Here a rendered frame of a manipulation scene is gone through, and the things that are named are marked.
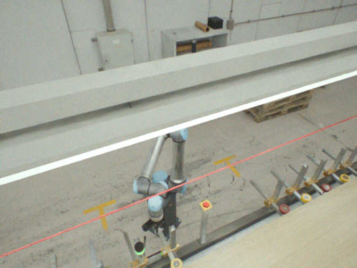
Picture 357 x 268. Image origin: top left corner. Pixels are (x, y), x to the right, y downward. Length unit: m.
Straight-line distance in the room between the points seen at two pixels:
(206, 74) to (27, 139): 0.41
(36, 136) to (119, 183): 3.04
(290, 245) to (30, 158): 1.91
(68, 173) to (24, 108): 3.42
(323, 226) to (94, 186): 2.69
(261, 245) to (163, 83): 1.71
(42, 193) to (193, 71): 3.40
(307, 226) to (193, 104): 1.83
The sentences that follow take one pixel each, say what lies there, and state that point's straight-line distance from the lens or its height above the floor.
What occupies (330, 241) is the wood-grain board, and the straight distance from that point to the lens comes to 2.32.
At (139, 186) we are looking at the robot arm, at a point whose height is 1.37.
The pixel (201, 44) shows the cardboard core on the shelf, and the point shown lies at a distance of 4.03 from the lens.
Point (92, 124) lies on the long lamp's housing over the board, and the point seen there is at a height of 2.38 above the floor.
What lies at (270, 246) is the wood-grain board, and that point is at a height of 0.90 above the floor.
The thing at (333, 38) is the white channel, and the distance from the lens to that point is 0.91.
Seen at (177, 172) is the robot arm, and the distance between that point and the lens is 2.29.
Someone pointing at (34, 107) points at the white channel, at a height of 2.45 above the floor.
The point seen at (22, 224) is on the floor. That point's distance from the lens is 3.65.
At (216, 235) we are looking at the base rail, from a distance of 2.29.
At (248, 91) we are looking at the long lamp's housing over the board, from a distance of 0.71.
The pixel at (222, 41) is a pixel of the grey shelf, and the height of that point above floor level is 1.34.
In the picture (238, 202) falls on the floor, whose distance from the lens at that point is 3.39.
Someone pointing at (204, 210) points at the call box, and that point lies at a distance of 1.79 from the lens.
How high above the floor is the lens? 2.71
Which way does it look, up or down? 40 degrees down
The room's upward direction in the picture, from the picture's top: straight up
